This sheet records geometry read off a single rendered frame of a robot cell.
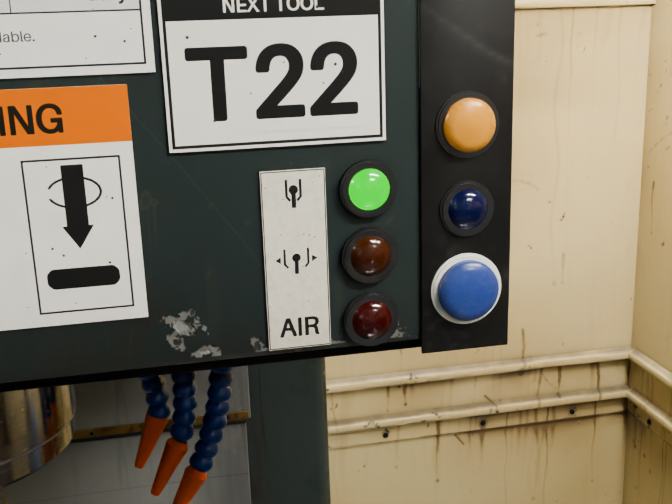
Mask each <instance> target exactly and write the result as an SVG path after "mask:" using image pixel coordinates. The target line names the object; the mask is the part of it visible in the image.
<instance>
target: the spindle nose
mask: <svg viewBox="0 0 672 504"><path fill-rule="evenodd" d="M75 411H76V397H75V389H74V384H73V385H63V386H54V387H45V388H35V389H26V390H17V391H8V392H0V488H3V487H5V486H8V485H10V484H13V483H15V482H17V481H19V480H22V479H24V478H26V477H28V476H29V475H31V474H33V473H35V472H37V471H38V470H40V469H41V468H43V467H44V466H46V465H47V464H49V463H50V462H51V461H52V460H54V459H55V458H56V457H57V456H58V455H59V454H60V453H61V452H62V451H63V450H64V449H65V448H66V447H67V445H68V444H69V443H70V441H71V440H72V438H73V436H74V434H75V430H76V422H75Z"/></svg>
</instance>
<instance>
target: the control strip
mask: <svg viewBox="0 0 672 504"><path fill-rule="evenodd" d="M514 12H515V0H419V66H420V217H421V352H422V354H425V353H434V352H443V351H452V350H462V349H471V348H480V347H489V346H498V345H507V344H508V297H509V249H510V202H511V154H512V107H513V59H514ZM464 98H476V99H480V100H482V101H484V102H485V103H487V104H488V105H489V106H490V108H491V109H492V111H493V113H494V115H495V120H496V127H495V132H494V135H493V137H492V139H491V140H490V142H489V143H488V144H487V145H486V146H485V147H483V148H482V149H480V150H478V151H475V152H462V151H459V150H457V149H455V148H453V147H452V146H451V145H450V144H449V143H448V142H447V140H446V138H445V136H444V132H443V121H444V117H445V115H446V113H447V111H448V109H449V108H450V107H451V106H452V105H453V104H454V103H456V102H457V101H459V100H461V99H464ZM369 168H370V169H377V170H379V171H381V172H382V173H383V174H384V175H385V176H386V177H387V179H388V181H389V184H390V193H389V196H388V198H387V200H386V201H385V203H384V204H383V205H382V206H380V207H379V208H377V209H374V210H362V209H360V208H358V207H357V206H355V205H354V204H353V203H352V201H351V199H350V196H349V184H350V182H351V180H352V178H353V177H354V175H356V174H357V173H358V172H360V171H361V170H364V169H369ZM466 189H473V190H477V191H479V192H480V193H481V194H482V195H483V196H484V197H485V199H486V201H487V207H488V209H487V214H486V217H485V219H484V220H483V221H482V223H481V224H480V225H478V226H477V227H475V228H472V229H460V228H458V227H456V226H455V225H454V224H453V223H452V222H451V220H450V218H449V213H448V209H449V204H450V202H451V200H452V198H453V197H454V196H455V195H456V194H457V193H459V192H460V191H462V190H466ZM339 192H340V197H341V200H342V202H343V204H344V206H345V207H346V208H347V209H348V210H349V211H350V212H351V213H353V214H355V215H357V216H359V217H364V218H370V217H375V216H378V215H380V214H382V213H384V212H385V211H386V210H387V209H388V208H389V207H390V206H391V205H392V203H393V201H394V199H395V197H396V193H397V182H396V178H395V176H394V174H393V172H392V171H391V170H390V169H389V167H387V166H386V165H385V164H383V163H381V162H379V161H376V160H362V161H358V162H356V163H354V164H353V165H351V166H350V167H349V168H348V169H347V170H346V172H345V173H344V175H343V176H342V179H341V181H340V188H339ZM369 236H376V237H379V238H381V239H383V240H384V241H385V242H386V243H387V244H388V246H389V248H390V251H391V259H390V263H389V265H388V266H387V268H386V269H385V270H384V271H383V272H382V273H380V274H378V275H375V276H363V275H361V274H359V273H358V272H357V271H356V270H355V269H354V268H353V266H352V264H351V251H352V249H353V247H354V245H355V244H356V243H357V242H358V241H359V240H361V239H362V238H365V237H369ZM341 257H342V263H343V266H344V269H345V270H346V272H347V273H348V274H349V275H350V276H351V277H352V278H353V279H355V280H357V281H359V282H362V283H375V282H378V281H381V280H382V279H384V278H386V277H387V276H388V275H389V274H390V273H391V272H392V271H393V269H394V267H395V265H396V263H397V258H398V249H397V245H396V243H395V241H394V239H393V238H392V237H391V236H390V235H389V234H388V233H387V232H386V231H384V230H382V229H380V228H376V227H366V228H362V229H359V230H357V231H356V232H354V233H353V234H352V235H351V236H349V238H348V239H347V240H346V242H345V244H344V246H343V249H342V256H341ZM465 260H476V261H479V262H482V263H484V264H485V265H487V266H488V267H489V268H491V270H492V271H493V272H494V273H495V275H496V277H497V280H498V284H499V291H498V297H497V299H496V302H495V304H494V305H493V307H492V308H491V309H490V310H489V311H488V312H487V313H486V314H485V315H483V316H482V317H480V318H478V319H475V320H470V321H463V320H458V319H455V318H453V317H452V316H450V315H449V314H448V313H447V312H446V311H445V310H444V309H443V307H442V306H441V304H440V302H439V298H438V287H439V283H440V280H441V278H442V276H443V275H444V273H445V272H446V271H447V270H448V269H449V268H450V267H451V266H453V265H454V264H456V263H458V262H461V261H465ZM370 301H378V302H381V303H383V304H385V305H386V306H387V307H388V308H389V310H390V312H391V315H392V323H391V326H390V328H389V330H388V331H387V333H386V334H384V335H383V336H382V337H380V338H378V339H374V340H367V339H364V338H361V337H360V336H358V334H357V333H356V332H355V331H354V328H353V324H352V320H353V315H354V313H355V311H356V310H357V309H358V308H359V307H360V306H361V305H362V304H364V303H366V302H370ZM398 321H399V314H398V310H397V307H396V305H395V304H394V302H393V301H392V300H391V299H390V298H389V297H388V296H386V295H384V294H382V293H379V292H367V293H363V294H361V295H359V296H357V297H356V298H354V299H353V300H352V301H351V302H350V303H349V305H348V306H347V308H346V310H345V313H344V327H345V330H346V332H347V334H348V335H349V337H350V338H351V339H352V340H353V341H354V342H356V343H358V344H360V345H363V346H376V345H379V344H382V343H383V342H385V341H387V340H388V339H389V338H390V337H391V336H392V335H393V334H394V332H395V330H396V328H397V326H398Z"/></svg>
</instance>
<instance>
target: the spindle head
mask: <svg viewBox="0 0 672 504"><path fill-rule="evenodd" d="M150 11H151V23H152V35H153V47H154V58H155V70H156V72H147V73H124V74H101V75H78V76H55V77H32V78H9V79H0V90H7V89H29V88H51V87H73V86H95V85H116V84H127V92H128V102H129V113H130V124H131V134H132V145H133V156H134V166H135V177H136V188H137V199H138V209H139V220H140V231H141V241H142V252H143V263H144V273H145V284H146V295H147V306H148V317H142V318H132V319H121V320H111V321H100V322H90V323H79V324H69V325H58V326H48V327H37V328H27V329H16V330H6V331H0V392H8V391H17V390H26V389H35V388H45V387H54V386H63V385H73V384H82V383H91V382H101V381H110V380H119V379H128V378H138V377H147V376H156V375H166V374H175V373H184V372H193V371H203V370H212V369H221V368H231V367H240V366H249V365H258V364H268V363H277V362H286V361H296V360H305V359H314V358H324V357H333V356H342V355H351V354H361V353H370V352H379V351H389V350H398V349H407V348H416V347H421V217H420V88H419V0H384V53H385V112H386V140H379V141H362V142H346V143H329V144H313V145H297V146H280V147H264V148H247V149H231V150H214V151H198V152H181V153H169V141H168V129H167V117H166V105H165V93H164V81H163V68H162V56H161V44H160V32H159V20H158V8H157V0H150ZM362 160H376V161H379V162H381V163H383V164H385V165H386V166H387V167H389V169H390V170H391V171H392V172H393V174H394V176H395V178H396V182H397V193H396V197H395V199H394V201H393V203H392V205H391V206H390V207H389V208H388V209H387V210H386V211H385V212H384V213H382V214H380V215H378V216H375V217H370V218H364V217H359V216H357V215H355V214H353V213H351V212H350V211H349V210H348V209H347V208H346V207H345V206H344V204H343V202H342V200H341V197H340V192H339V188H340V181H341V179H342V176H343V175H344V173H345V172H346V170H347V169H348V168H349V167H350V166H351V165H353V164H354V163H356V162H358V161H362ZM309 168H325V185H326V213H327V242H328V270H329V298H330V326H331V344H330V345H320V346H311V347H301V348H292V349H282V350H273V351H269V339H268V321H267V303H266V285H265V267H264V250H263V232H262V214H261V196H260V178H259V172H264V171H279V170H294V169H309ZM366 227H376V228H380V229H382V230H384V231H386V232H387V233H388V234H389V235H390V236H391V237H392V238H393V239H394V241H395V243H396V245H397V249H398V258H397V263H396V265H395V267H394V269H393V271H392V272H391V273H390V274H389V275H388V276H387V277H386V278H384V279H382V280H381V281H378V282H375V283H362V282H359V281H357V280H355V279H353V278H352V277H351V276H350V275H349V274H348V273H347V272H346V270H345V269H344V266H343V263H342V257H341V256H342V249H343V246H344V244H345V242H346V240H347V239H348V238H349V236H351V235H352V234H353V233H354V232H356V231H357V230H359V229H362V228H366ZM367 292H379V293H382V294H384V295H386V296H388V297H389V298H390V299H391V300H392V301H393V302H394V304H395V305H396V307H397V310H398V314H399V321H398V326H397V328H396V330H395V332H394V334H393V335H392V336H391V337H390V338H389V339H388V340H387V341H385V342H383V343H382V344H379V345H376V346H363V345H360V344H358V343H356V342H354V341H353V340H352V339H351V338H350V337H349V335H348V334H347V332H346V330H345V327H344V313H345V310H346V308H347V306H348V305H349V303H350V302H351V301H352V300H353V299H354V298H356V297H357V296H359V295H361V294H363V293H367Z"/></svg>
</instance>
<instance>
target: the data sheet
mask: <svg viewBox="0 0 672 504"><path fill-rule="evenodd" d="M147 72H156V70H155V58H154V47H153V35H152V23H151V11H150V0H0V79H9V78H32V77H55V76H78V75H101V74H124V73H147Z"/></svg>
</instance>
